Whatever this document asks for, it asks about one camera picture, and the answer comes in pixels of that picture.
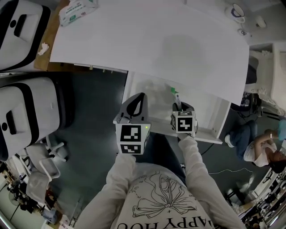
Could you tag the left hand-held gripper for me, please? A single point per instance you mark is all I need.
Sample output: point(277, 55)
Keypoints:
point(131, 136)

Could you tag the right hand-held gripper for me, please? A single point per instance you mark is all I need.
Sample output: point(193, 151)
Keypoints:
point(184, 123)

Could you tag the green and white small packet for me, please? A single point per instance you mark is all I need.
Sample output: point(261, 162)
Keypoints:
point(177, 98)

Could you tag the large white drawer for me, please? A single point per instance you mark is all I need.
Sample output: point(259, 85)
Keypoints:
point(210, 116)

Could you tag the person's left forearm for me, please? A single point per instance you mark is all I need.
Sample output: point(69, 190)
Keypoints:
point(121, 174)

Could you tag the person's right forearm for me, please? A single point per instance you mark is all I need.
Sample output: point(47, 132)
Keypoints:
point(196, 165)

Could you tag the person's dark trouser leg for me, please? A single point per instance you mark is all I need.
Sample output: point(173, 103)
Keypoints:
point(163, 152)

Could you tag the pile of black equipment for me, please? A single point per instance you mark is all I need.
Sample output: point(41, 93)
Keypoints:
point(248, 101)

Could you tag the white desk cabinet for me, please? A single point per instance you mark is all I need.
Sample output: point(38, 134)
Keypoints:
point(145, 40)

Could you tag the small black white trinket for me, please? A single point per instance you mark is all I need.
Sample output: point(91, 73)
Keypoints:
point(241, 32)

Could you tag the person's printed beige shirt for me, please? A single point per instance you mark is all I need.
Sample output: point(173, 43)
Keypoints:
point(156, 201)

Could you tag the ornate white vanity table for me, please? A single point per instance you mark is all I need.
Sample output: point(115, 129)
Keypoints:
point(274, 73)

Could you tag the lower white black robot housing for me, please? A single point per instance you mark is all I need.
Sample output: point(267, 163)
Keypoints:
point(29, 111)

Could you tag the white black robot housing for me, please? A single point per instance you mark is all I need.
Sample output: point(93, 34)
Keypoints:
point(20, 33)
point(29, 111)

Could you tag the white enamel mug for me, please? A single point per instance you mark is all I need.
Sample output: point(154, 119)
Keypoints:
point(234, 12)

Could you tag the crumpled white tissue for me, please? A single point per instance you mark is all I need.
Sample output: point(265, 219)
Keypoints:
point(43, 48)

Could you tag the grey white office chair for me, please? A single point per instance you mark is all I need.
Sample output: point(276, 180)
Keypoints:
point(42, 165)

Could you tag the white green wet wipes pack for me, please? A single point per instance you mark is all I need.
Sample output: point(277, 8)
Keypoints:
point(76, 12)

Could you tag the brown cardboard box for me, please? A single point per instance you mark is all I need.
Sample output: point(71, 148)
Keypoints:
point(50, 33)

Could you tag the small white round object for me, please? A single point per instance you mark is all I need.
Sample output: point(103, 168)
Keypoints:
point(261, 21)

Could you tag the upper white black robot housing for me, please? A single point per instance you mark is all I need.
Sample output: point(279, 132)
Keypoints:
point(20, 33)

